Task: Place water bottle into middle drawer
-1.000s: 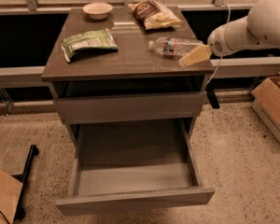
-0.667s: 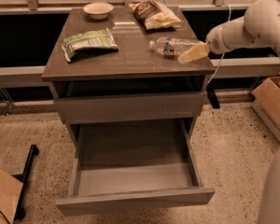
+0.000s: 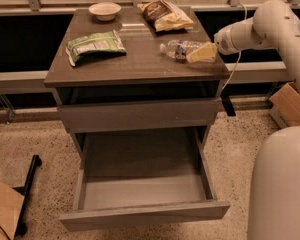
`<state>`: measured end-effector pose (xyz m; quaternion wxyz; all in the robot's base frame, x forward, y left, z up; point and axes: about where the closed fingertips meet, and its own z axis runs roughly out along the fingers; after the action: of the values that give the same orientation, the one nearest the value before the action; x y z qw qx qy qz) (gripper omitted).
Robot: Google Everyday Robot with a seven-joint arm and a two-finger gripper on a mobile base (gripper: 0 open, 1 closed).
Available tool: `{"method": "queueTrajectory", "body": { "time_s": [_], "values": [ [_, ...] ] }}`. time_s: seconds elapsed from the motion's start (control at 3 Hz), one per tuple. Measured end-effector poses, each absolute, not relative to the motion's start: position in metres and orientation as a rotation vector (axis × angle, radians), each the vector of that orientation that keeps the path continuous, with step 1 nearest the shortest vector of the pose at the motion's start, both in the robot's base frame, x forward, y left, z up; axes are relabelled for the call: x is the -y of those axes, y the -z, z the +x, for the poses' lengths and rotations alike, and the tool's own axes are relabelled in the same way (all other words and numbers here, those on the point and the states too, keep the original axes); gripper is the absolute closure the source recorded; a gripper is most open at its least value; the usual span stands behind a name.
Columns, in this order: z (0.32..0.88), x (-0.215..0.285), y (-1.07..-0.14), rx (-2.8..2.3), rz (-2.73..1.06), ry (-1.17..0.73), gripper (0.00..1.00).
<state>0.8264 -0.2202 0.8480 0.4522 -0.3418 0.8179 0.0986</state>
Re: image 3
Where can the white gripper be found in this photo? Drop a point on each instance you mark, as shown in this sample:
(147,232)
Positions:
(224,42)

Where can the clear plastic water bottle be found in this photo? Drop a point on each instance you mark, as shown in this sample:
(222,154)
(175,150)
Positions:
(179,50)

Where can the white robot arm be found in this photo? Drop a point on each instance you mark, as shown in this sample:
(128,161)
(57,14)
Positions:
(274,206)

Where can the grey drawer cabinet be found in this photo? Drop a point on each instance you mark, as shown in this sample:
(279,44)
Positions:
(142,74)

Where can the closed grey top drawer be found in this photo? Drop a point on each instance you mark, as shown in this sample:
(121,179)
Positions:
(138,115)

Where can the open grey middle drawer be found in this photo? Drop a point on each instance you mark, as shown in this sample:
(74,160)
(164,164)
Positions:
(143,177)

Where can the brown yellow chip bag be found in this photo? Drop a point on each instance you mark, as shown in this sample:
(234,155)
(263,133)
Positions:
(165,16)

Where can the cardboard box right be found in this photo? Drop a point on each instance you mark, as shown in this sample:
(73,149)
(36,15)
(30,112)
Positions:
(286,106)

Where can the cardboard box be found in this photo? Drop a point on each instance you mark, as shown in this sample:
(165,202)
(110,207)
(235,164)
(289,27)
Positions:
(10,207)
(286,106)

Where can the green snack bag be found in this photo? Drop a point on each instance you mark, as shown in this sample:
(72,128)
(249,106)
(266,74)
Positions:
(108,42)

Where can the white bowl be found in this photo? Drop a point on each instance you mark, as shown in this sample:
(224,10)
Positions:
(105,11)

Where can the cardboard box left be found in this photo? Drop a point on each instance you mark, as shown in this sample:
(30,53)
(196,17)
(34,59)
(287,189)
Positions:
(10,207)

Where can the black stand leg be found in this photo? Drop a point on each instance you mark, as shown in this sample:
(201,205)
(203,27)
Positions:
(25,192)

